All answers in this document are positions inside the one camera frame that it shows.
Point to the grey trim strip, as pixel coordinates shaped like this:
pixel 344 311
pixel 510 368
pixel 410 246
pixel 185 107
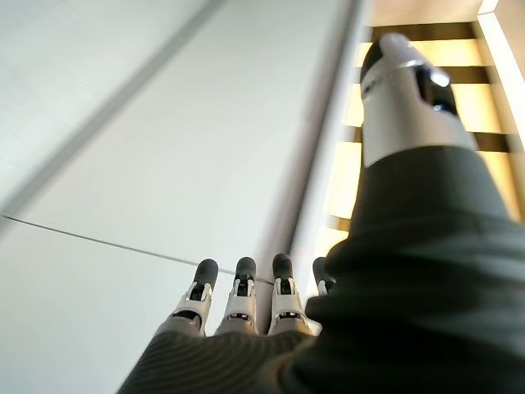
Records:
pixel 110 104

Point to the white vertical door frame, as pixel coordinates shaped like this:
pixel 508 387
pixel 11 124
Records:
pixel 324 123

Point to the right robot hand dark palm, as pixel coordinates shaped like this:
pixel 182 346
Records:
pixel 410 287

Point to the lit wooden shelf unit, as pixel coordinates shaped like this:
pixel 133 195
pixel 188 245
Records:
pixel 476 102

